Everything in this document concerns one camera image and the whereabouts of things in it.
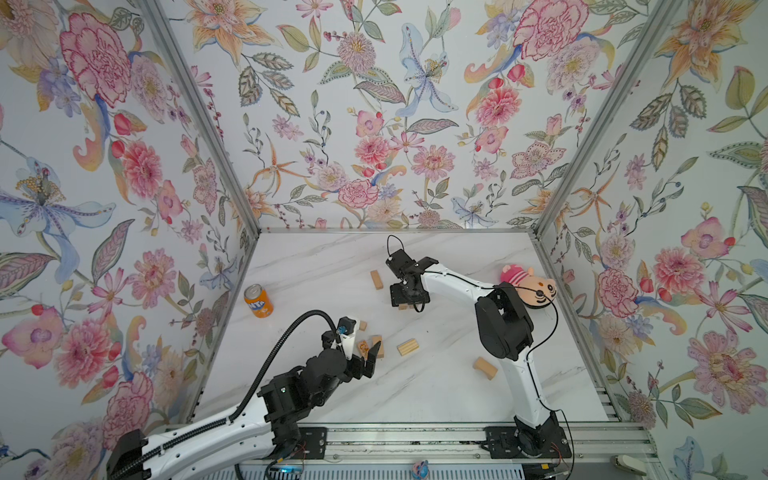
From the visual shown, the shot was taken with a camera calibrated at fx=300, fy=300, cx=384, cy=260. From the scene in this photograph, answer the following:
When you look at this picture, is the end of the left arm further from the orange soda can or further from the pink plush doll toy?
the pink plush doll toy

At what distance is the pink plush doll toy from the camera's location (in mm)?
949

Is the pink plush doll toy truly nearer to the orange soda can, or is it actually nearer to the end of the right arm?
the end of the right arm

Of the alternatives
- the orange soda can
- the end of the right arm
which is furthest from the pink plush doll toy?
the orange soda can
